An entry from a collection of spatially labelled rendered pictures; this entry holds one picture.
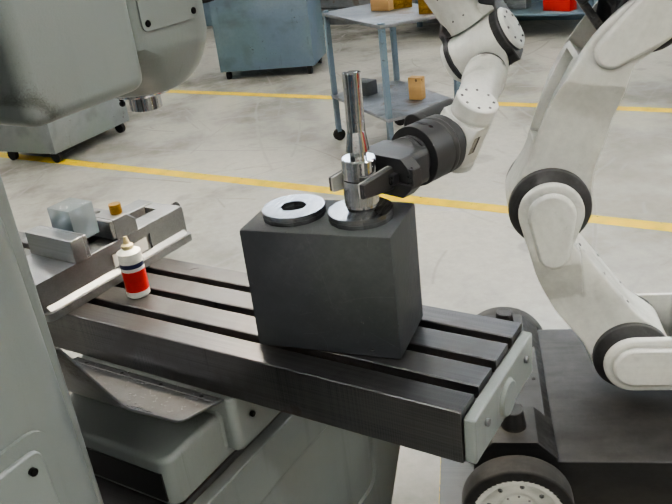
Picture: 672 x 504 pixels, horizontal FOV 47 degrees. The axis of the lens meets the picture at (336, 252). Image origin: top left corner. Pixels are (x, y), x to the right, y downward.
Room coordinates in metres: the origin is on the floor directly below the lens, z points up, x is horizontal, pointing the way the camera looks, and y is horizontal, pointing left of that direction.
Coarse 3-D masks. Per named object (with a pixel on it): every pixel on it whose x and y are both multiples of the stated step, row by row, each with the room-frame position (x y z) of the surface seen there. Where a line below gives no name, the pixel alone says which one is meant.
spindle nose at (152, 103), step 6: (156, 96) 1.16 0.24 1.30; (132, 102) 1.15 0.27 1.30; (138, 102) 1.15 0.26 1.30; (144, 102) 1.15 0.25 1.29; (150, 102) 1.15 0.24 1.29; (156, 102) 1.16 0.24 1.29; (132, 108) 1.15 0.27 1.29; (138, 108) 1.15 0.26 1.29; (144, 108) 1.15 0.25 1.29; (150, 108) 1.15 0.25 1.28; (156, 108) 1.15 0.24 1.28
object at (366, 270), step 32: (256, 224) 1.01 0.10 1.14; (288, 224) 0.98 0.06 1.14; (320, 224) 0.98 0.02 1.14; (352, 224) 0.94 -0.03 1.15; (384, 224) 0.95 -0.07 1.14; (256, 256) 0.99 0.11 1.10; (288, 256) 0.97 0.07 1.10; (320, 256) 0.95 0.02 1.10; (352, 256) 0.93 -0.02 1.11; (384, 256) 0.91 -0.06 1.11; (416, 256) 1.00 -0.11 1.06; (256, 288) 0.99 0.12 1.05; (288, 288) 0.97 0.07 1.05; (320, 288) 0.95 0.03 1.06; (352, 288) 0.93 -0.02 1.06; (384, 288) 0.91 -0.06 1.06; (416, 288) 0.99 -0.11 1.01; (256, 320) 0.99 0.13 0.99; (288, 320) 0.97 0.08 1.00; (320, 320) 0.95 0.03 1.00; (352, 320) 0.93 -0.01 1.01; (384, 320) 0.91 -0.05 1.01; (416, 320) 0.98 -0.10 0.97; (352, 352) 0.94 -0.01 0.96; (384, 352) 0.92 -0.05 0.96
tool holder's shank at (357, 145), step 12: (348, 72) 0.99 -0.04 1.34; (360, 72) 0.98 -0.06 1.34; (348, 84) 0.97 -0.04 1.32; (360, 84) 0.98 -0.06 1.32; (348, 96) 0.97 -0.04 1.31; (360, 96) 0.98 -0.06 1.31; (348, 108) 0.98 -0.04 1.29; (360, 108) 0.97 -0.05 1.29; (348, 120) 0.98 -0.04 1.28; (360, 120) 0.97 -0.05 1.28; (348, 132) 0.98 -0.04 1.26; (360, 132) 0.97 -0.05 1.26; (348, 144) 0.98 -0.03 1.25; (360, 144) 0.97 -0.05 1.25; (360, 156) 0.97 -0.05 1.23
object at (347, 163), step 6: (348, 156) 0.99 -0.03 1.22; (372, 156) 0.98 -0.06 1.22; (342, 162) 0.97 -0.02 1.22; (348, 162) 0.97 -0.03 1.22; (354, 162) 0.96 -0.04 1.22; (360, 162) 0.96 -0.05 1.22; (366, 162) 0.96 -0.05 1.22; (372, 162) 0.97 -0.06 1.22; (348, 168) 0.97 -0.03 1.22; (354, 168) 0.96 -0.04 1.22; (360, 168) 0.96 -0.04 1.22; (366, 168) 0.96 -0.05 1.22
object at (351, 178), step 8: (368, 168) 0.96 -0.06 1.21; (376, 168) 0.98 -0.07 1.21; (344, 176) 0.97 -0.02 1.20; (352, 176) 0.96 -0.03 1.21; (360, 176) 0.96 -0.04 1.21; (368, 176) 0.96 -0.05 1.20; (344, 184) 0.97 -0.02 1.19; (352, 184) 0.96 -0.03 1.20; (344, 192) 0.98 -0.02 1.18; (352, 192) 0.96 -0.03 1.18; (344, 200) 0.98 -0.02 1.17; (352, 200) 0.96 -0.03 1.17; (360, 200) 0.96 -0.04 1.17; (368, 200) 0.96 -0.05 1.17; (376, 200) 0.97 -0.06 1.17; (352, 208) 0.96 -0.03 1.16; (360, 208) 0.96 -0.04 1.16; (368, 208) 0.96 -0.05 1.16
